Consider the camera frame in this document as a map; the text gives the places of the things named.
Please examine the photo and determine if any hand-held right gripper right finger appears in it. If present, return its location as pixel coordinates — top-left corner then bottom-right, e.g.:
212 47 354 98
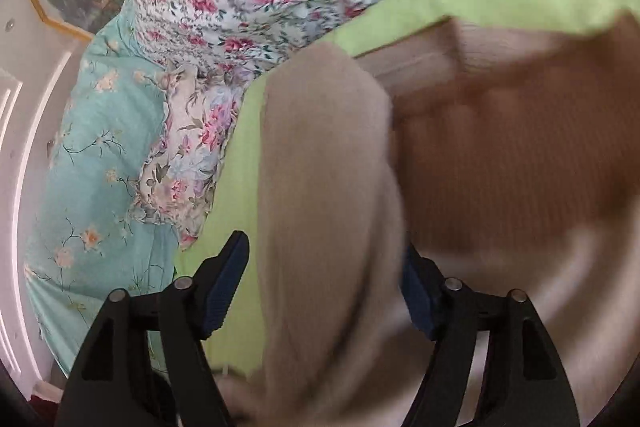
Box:
400 244 581 427

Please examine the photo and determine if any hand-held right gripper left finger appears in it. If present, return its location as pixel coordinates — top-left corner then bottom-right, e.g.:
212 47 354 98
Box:
54 230 250 427

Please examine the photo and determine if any beige knitted sweater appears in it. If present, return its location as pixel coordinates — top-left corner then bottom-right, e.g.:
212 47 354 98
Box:
217 9 640 427

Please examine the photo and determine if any light green bed sheet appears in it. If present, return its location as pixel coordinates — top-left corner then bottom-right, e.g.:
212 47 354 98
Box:
172 0 636 380

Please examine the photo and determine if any small ruffled floral pillow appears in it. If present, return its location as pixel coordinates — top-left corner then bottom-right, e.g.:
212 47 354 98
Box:
131 63 262 252

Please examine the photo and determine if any teal floral pillow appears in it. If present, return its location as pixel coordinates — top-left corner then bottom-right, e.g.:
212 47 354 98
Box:
24 0 186 378

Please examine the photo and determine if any white panelled door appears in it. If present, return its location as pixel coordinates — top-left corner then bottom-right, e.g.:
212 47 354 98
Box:
0 0 88 395

